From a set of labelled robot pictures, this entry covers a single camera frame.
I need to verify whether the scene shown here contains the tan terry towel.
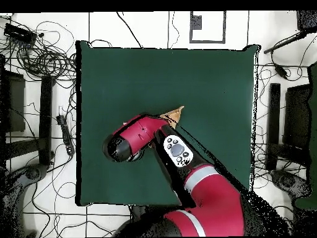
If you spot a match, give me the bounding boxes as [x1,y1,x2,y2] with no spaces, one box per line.
[158,105,185,130]

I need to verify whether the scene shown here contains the dark flat panel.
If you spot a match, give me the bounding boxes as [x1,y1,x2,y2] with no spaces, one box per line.
[0,70,26,133]
[283,84,313,149]

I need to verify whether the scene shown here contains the dark green table cloth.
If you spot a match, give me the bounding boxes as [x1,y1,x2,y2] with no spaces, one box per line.
[75,40,261,208]

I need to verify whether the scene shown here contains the black power strip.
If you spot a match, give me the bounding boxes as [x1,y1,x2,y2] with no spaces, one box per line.
[55,114,76,156]

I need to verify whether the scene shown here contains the black stand bar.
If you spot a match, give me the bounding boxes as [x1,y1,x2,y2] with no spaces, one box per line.
[38,75,54,166]
[266,82,281,170]

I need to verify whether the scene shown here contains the black power adapter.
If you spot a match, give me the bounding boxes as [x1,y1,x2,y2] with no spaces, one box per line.
[273,63,289,80]

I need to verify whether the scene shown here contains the grey rounded base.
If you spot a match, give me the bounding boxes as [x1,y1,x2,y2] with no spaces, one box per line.
[269,169,310,199]
[0,163,48,238]

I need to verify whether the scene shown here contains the black rod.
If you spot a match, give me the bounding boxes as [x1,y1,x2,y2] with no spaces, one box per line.
[263,29,308,55]

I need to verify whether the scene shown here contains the black electronics box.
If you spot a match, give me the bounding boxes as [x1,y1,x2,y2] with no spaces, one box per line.
[3,22,38,45]

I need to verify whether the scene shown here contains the black corner box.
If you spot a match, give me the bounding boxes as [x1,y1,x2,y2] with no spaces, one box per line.
[296,10,317,33]

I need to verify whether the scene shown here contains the tangle of black cables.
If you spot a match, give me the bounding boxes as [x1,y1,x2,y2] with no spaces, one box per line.
[251,63,310,179]
[0,14,77,82]

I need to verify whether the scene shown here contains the long black cable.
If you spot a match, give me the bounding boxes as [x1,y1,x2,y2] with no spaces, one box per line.
[116,11,143,48]

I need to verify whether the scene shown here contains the grey square frame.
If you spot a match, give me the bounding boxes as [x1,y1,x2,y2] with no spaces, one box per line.
[189,11,227,45]

